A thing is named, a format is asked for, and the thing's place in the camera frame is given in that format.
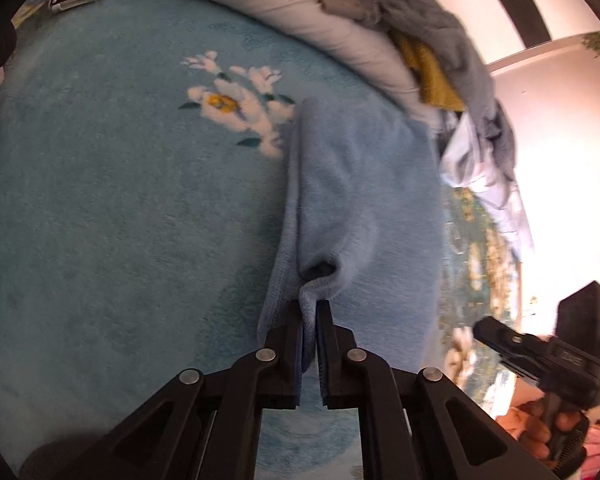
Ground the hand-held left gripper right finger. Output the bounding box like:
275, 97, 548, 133
315, 300, 558, 480

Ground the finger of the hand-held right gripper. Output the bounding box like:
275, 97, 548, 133
473, 316, 551, 376

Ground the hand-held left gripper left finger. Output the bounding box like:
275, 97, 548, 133
50, 300, 303, 480

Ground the light blue sweater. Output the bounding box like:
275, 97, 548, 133
257, 96, 448, 376

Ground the person's right hand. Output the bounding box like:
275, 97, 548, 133
515, 394, 588, 461

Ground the pale blue thin cloth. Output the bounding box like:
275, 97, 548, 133
440, 110, 536, 256

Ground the dark grey-blue garment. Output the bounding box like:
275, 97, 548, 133
480, 100, 518, 211

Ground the mustard knit sweater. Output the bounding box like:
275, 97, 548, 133
330, 0, 466, 111

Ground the grey sweater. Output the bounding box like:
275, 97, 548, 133
307, 0, 498, 131

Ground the white wardrobe with black stripe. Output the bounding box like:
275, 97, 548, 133
395, 0, 600, 66

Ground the grey floral duvet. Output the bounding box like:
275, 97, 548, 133
120, 0, 441, 131

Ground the green plant wall decal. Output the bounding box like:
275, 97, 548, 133
582, 31, 600, 63

